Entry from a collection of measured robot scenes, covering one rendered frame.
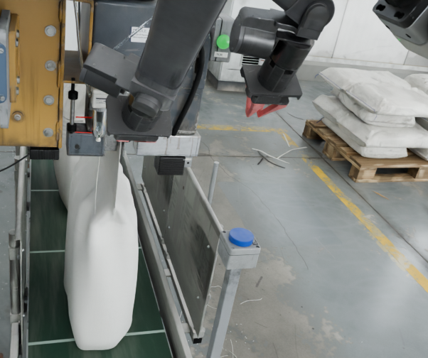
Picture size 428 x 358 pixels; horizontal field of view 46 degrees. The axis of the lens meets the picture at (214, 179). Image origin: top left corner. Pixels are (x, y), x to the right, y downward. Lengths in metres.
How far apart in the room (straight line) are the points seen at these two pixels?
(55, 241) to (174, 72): 1.42
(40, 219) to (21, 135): 0.96
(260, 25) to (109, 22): 0.35
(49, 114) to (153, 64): 0.55
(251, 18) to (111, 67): 0.23
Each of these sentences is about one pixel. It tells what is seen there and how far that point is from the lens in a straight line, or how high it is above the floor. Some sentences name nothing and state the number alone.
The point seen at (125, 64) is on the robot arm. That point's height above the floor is 1.32.
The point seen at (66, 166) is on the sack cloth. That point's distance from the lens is 1.99.
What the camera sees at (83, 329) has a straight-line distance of 1.46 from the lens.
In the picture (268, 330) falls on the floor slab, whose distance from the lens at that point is 2.27.
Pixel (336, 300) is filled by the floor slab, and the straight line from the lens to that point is 2.55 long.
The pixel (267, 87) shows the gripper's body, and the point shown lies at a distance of 0.88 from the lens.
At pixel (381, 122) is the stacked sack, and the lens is 3.74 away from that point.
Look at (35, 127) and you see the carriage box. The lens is 1.11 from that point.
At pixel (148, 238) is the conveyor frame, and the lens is 1.92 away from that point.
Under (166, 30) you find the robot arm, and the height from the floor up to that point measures 1.42.
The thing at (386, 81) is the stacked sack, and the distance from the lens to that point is 4.08.
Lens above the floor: 1.52
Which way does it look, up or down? 28 degrees down
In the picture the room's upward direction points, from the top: 11 degrees clockwise
